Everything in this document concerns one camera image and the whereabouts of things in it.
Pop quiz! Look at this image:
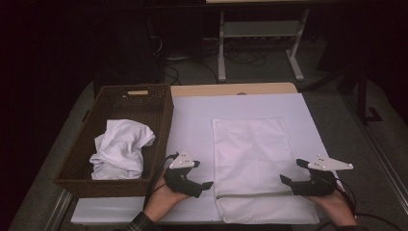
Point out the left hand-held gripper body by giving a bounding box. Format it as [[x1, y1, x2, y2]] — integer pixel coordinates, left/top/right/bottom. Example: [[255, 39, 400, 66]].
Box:
[[163, 149, 204, 199]]

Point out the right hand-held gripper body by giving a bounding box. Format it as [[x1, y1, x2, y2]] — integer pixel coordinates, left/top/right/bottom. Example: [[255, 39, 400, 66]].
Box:
[[291, 154, 354, 197]]

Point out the white mesh laundry bag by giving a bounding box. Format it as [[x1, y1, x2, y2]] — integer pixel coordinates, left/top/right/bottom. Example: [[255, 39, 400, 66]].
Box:
[[212, 117, 321, 225]]

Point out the white t-shirt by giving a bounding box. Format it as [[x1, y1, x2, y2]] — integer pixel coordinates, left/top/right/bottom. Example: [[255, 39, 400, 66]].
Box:
[[89, 118, 157, 181]]

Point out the brown wicker basket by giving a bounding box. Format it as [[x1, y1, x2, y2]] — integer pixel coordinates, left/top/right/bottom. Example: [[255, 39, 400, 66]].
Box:
[[53, 84, 175, 198]]

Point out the person's left hand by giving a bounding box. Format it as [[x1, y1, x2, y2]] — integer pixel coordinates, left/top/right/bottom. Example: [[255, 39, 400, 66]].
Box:
[[142, 174, 191, 223]]

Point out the person's right hand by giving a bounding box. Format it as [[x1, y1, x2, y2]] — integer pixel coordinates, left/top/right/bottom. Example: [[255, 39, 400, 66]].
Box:
[[307, 188, 358, 227]]

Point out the white table mat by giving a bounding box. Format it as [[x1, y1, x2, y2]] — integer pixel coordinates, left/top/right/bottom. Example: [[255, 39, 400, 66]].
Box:
[[70, 92, 352, 225]]

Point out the black metal stand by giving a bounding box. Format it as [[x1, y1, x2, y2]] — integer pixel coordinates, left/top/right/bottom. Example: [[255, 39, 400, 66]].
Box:
[[301, 64, 384, 125]]

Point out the left hand-held gripper black cable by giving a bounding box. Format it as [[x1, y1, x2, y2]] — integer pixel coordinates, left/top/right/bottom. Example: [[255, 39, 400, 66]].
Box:
[[142, 152, 180, 210]]

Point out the hand-held gripper black cable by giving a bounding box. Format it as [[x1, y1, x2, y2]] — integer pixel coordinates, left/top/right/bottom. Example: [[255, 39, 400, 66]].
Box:
[[320, 177, 403, 231], [142, 152, 180, 210]]

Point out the right hand-held gripper black cable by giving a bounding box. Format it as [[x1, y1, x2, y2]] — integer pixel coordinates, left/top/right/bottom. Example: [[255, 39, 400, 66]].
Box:
[[320, 177, 403, 231]]

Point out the tangle of black floor cables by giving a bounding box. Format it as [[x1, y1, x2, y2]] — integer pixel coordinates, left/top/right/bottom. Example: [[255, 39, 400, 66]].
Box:
[[224, 49, 268, 67]]

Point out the white metal desk frame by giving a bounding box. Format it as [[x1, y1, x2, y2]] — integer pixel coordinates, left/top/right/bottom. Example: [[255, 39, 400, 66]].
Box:
[[217, 9, 311, 83]]

